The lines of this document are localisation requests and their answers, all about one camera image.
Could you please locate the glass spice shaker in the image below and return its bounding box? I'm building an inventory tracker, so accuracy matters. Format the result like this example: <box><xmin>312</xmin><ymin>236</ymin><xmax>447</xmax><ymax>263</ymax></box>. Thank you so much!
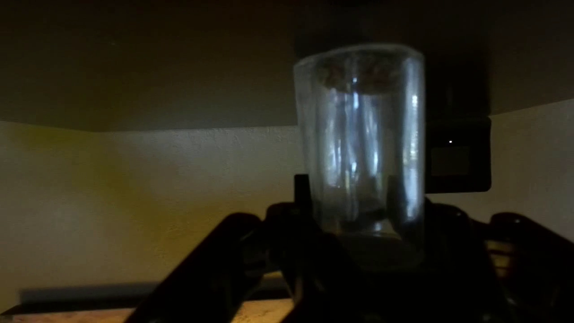
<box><xmin>292</xmin><ymin>42</ymin><xmax>427</xmax><ymax>272</ymax></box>

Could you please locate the small black device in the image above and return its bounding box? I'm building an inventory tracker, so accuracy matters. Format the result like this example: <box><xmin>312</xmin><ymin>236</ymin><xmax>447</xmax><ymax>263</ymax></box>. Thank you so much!
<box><xmin>425</xmin><ymin>119</ymin><xmax>491</xmax><ymax>195</ymax></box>

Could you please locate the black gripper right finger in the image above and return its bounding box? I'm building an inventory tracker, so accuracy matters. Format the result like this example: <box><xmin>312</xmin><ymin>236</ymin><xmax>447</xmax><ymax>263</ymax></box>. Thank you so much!
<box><xmin>387</xmin><ymin>177</ymin><xmax>409</xmax><ymax>225</ymax></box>

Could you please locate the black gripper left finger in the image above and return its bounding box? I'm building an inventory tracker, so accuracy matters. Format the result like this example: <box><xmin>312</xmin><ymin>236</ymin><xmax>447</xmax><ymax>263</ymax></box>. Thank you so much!
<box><xmin>294</xmin><ymin>175</ymin><xmax>312</xmax><ymax>231</ymax></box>

